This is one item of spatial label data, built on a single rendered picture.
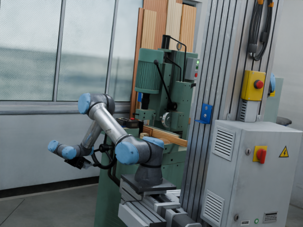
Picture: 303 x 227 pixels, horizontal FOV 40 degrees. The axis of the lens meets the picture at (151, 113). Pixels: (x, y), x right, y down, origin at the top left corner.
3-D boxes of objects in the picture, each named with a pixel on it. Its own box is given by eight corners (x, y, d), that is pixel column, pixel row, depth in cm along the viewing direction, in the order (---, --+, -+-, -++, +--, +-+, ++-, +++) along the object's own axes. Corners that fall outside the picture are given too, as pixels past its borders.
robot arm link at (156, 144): (166, 164, 219) (170, 139, 217) (148, 166, 209) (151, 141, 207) (150, 158, 227) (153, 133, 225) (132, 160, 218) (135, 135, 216)
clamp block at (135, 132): (109, 137, 287) (111, 124, 286) (124, 135, 297) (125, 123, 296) (124, 142, 277) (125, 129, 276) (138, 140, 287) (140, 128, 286)
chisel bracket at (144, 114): (134, 120, 300) (135, 108, 299) (148, 119, 310) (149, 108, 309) (141, 122, 295) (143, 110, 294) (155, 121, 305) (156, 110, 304)
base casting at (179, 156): (101, 151, 309) (103, 139, 307) (154, 145, 350) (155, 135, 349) (143, 168, 278) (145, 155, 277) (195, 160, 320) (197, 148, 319)
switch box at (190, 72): (184, 79, 308) (187, 57, 306) (192, 79, 316) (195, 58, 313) (190, 79, 304) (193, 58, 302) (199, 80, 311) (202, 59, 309)
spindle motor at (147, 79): (129, 90, 298) (134, 47, 293) (146, 90, 310) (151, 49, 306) (146, 94, 286) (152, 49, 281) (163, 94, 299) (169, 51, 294)
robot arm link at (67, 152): (82, 146, 252) (72, 143, 260) (66, 147, 245) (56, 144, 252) (81, 159, 253) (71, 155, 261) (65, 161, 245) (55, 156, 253)
